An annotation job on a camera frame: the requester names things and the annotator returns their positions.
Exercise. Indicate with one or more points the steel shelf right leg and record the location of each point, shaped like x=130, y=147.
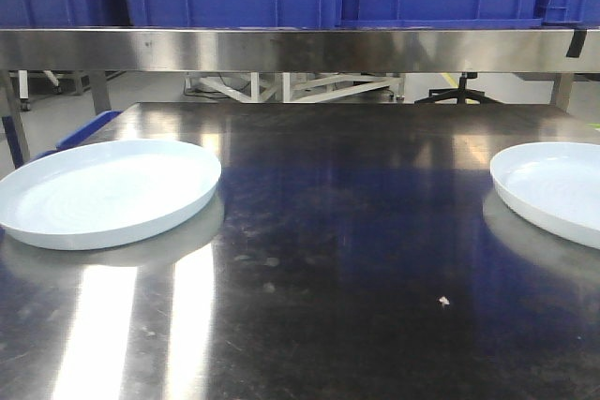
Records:
x=561, y=90

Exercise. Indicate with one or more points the stainless steel shelf rail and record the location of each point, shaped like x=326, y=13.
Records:
x=274, y=50

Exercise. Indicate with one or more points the black office chair base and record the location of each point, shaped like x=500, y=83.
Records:
x=461, y=93

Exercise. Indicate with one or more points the steel shelf left leg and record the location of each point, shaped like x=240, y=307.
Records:
x=12, y=123

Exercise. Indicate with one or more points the white metal frame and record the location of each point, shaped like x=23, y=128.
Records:
x=291, y=87

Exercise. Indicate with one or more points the steel shelf leg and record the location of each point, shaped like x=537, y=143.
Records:
x=12, y=123
x=561, y=90

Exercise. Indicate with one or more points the light blue plate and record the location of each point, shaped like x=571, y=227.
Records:
x=553, y=185
x=107, y=194

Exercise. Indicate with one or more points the black tape strip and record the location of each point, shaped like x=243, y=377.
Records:
x=577, y=43

